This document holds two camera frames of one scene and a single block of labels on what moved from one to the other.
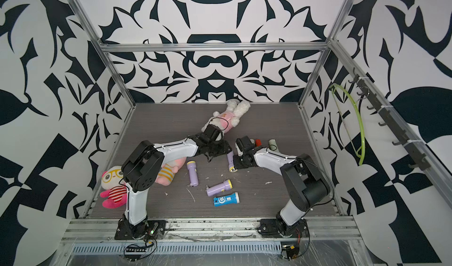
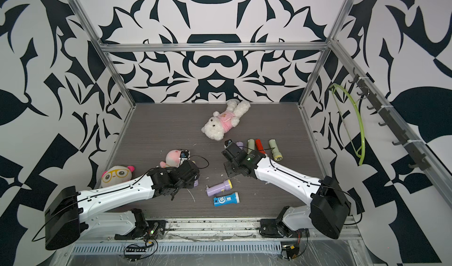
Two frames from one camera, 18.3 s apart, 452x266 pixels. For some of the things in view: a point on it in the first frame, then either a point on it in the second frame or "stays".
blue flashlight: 222,200 stays
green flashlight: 273,145 stays
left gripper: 225,148 to 191,185
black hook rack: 418,160 stays
